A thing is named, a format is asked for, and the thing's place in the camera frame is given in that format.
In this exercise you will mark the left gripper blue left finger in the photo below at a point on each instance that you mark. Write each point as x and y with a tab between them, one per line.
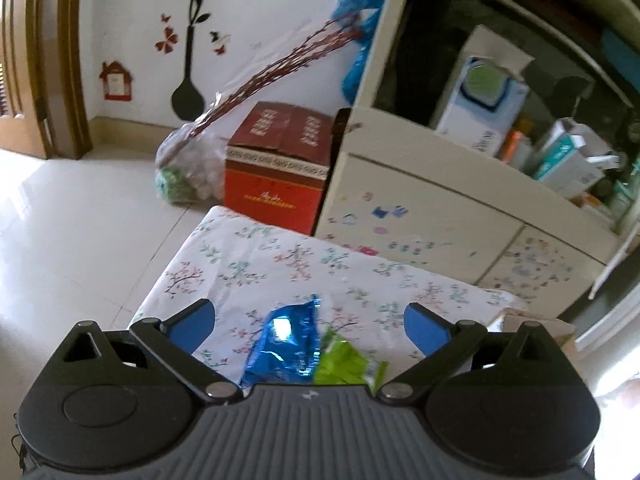
172	343

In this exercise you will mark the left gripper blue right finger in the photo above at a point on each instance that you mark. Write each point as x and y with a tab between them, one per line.
447	348

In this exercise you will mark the blue foil snack bag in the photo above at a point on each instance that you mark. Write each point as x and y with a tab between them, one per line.
287	350

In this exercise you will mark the floral tablecloth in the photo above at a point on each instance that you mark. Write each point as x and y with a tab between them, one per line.
247	269

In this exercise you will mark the green snack packet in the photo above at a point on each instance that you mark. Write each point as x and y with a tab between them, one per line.
341	363

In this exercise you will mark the clear plastic bag with flowers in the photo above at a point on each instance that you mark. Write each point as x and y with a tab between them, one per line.
189	164

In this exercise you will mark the red cardboard gift box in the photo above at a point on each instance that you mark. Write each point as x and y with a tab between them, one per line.
276	165

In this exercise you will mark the cream cabinet with stickers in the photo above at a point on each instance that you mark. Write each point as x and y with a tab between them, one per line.
410	195

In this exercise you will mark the white teal carton box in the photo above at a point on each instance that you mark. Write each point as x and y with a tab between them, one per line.
570	158

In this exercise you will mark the white blue product box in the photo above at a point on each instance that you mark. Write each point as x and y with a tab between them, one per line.
484	94

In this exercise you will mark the blue plastic bag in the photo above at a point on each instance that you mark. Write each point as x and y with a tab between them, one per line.
360	17

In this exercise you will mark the wooden door frame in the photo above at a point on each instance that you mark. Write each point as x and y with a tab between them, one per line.
43	111

